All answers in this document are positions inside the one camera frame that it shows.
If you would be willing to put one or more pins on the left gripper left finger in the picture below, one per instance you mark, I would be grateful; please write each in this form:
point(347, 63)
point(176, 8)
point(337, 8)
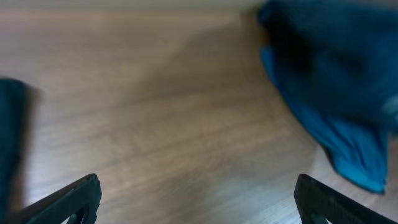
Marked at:
point(76, 203)

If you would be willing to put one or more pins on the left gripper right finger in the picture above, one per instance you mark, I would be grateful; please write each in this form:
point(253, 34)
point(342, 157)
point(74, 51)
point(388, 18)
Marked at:
point(318, 203)

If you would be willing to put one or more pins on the dark navy blue shorts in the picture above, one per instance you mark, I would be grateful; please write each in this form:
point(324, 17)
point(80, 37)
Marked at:
point(17, 110)

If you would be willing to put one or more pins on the blue t-shirt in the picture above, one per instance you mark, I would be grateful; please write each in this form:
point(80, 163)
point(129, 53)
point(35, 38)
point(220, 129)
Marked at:
point(335, 65)

